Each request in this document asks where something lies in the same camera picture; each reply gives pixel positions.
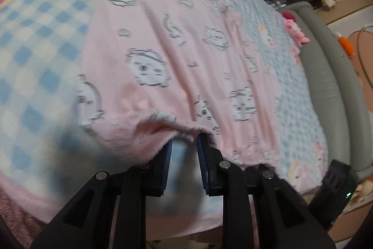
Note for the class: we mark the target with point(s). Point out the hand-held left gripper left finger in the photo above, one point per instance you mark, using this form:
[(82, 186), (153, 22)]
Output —
[(166, 167)]

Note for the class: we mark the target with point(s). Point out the white and yellow plush toy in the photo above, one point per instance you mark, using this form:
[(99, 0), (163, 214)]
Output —
[(327, 1)]

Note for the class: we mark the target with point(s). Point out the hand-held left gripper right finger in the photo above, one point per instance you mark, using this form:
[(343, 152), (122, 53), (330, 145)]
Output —
[(202, 161)]

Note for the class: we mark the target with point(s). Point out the pink fuzzy clothing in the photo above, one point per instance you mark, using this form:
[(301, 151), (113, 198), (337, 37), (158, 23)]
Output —
[(20, 219)]

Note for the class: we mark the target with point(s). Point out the orange plush toy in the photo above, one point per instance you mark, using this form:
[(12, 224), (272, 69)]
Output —
[(345, 44)]

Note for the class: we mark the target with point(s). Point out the pink printed pajama pants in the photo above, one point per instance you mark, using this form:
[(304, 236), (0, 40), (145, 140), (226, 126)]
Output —
[(174, 62)]

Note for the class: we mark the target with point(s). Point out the pink plush toy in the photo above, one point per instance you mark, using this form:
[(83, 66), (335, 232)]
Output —
[(294, 30)]

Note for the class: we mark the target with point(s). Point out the blue checked printed blanket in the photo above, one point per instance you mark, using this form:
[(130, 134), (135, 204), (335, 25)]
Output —
[(43, 33)]

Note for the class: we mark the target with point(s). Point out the magenta plush toy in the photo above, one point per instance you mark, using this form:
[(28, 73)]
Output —
[(288, 15)]

